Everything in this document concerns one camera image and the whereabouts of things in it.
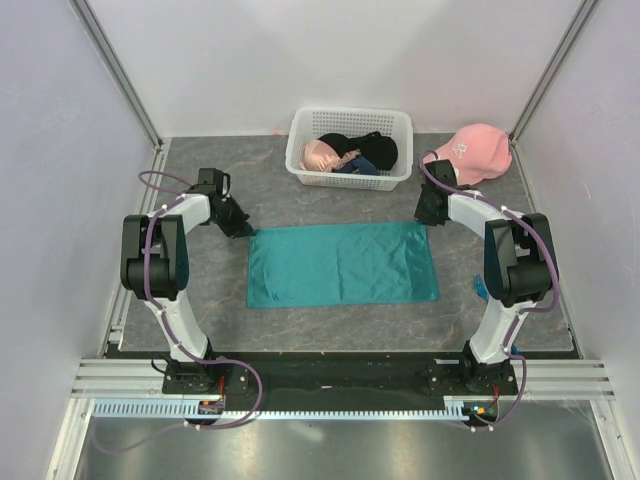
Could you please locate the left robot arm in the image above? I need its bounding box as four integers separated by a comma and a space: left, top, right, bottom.
120, 168, 256, 394

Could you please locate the light blue cable duct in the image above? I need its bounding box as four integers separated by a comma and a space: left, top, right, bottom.
92, 398, 478, 421

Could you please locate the white plastic basket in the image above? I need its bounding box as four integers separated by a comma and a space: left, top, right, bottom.
285, 107, 413, 191

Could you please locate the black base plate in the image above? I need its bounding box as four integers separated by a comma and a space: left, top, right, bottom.
152, 351, 518, 397

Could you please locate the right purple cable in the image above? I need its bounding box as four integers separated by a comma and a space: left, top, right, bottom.
418, 149, 560, 434

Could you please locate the navy blue garment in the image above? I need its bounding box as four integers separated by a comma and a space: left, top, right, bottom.
333, 155, 380, 176

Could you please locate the peach satin garment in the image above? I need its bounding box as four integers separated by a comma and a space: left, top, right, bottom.
299, 140, 348, 173

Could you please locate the teal satin napkin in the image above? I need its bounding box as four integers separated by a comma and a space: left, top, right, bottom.
246, 222, 440, 309

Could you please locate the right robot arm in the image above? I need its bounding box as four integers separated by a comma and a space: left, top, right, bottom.
414, 159, 560, 394

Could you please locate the pink baseball cap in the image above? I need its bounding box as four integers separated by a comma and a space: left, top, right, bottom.
436, 124, 512, 186

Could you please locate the black garment in basket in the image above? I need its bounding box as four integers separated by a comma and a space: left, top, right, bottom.
318, 131, 399, 171

